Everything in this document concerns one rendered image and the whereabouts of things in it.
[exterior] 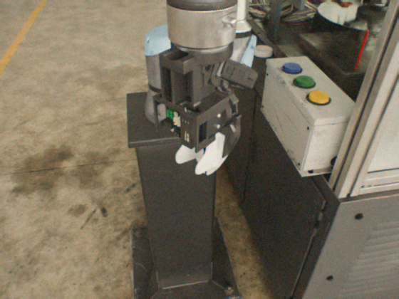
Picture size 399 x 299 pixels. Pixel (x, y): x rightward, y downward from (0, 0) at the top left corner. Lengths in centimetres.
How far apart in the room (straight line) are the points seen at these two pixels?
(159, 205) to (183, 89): 67
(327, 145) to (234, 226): 94
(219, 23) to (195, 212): 79
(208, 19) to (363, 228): 68
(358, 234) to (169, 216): 53
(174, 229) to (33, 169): 115
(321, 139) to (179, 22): 44
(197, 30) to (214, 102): 9
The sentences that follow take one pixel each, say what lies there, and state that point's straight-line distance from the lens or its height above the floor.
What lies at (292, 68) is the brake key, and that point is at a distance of 83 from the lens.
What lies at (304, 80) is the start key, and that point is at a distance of 78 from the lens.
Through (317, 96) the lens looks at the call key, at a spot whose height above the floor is 91.
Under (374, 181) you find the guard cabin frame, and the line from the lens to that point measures 75.
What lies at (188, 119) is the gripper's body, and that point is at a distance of 38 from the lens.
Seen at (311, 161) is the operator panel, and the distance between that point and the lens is 74.
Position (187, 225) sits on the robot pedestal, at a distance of 111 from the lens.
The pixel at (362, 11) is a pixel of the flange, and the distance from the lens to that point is 113.
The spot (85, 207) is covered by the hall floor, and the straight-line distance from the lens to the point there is 175.
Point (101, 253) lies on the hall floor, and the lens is 156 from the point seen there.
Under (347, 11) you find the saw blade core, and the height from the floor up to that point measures 95.
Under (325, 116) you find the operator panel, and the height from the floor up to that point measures 90.
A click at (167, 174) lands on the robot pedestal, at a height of 61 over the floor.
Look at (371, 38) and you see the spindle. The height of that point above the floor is 89.
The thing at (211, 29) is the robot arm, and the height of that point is 114.
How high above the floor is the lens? 125
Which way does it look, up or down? 39 degrees down
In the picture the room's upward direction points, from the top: straight up
